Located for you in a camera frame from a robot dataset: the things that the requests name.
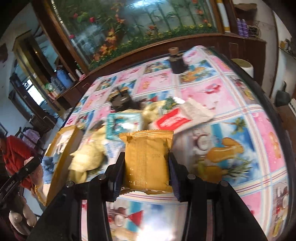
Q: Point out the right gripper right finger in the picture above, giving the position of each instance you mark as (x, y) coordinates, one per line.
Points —
(178, 179)

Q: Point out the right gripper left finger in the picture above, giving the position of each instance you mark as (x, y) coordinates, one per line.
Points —
(115, 174)

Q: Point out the yellow fluffy cloth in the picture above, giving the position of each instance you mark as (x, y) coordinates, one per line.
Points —
(97, 152)

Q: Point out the yellow foil snack pack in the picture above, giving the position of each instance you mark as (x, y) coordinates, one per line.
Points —
(146, 161)

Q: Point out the blue knitted cloth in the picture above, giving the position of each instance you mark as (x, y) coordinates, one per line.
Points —
(49, 164)

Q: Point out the red and white snack bag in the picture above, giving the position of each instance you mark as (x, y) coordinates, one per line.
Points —
(185, 116)

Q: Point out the left gloved hand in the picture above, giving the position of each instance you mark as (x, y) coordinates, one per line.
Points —
(21, 216)

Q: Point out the pink round sponge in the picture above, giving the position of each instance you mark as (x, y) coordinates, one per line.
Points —
(36, 176)

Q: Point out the person in red jacket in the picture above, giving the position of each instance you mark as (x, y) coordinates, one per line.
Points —
(15, 152)

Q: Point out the teal wet wipes pack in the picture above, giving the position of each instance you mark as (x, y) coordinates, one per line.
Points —
(117, 123)

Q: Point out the yellow cardboard box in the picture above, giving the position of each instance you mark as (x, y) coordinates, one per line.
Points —
(66, 142)

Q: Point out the colourful patterned tablecloth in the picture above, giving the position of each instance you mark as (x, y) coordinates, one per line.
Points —
(244, 144)

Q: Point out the dark small toy bag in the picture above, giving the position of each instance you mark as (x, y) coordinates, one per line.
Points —
(121, 100)

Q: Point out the black jar with cork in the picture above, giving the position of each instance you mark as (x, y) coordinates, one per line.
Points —
(178, 66)

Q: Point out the blue water bottle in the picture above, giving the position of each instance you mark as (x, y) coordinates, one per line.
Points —
(64, 78)

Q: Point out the large flower landscape painting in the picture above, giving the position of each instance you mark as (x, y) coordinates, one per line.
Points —
(103, 30)

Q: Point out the purple bottles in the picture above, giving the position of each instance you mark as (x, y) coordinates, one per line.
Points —
(242, 28)

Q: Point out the rolled white yellow poster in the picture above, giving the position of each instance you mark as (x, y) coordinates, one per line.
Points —
(224, 16)

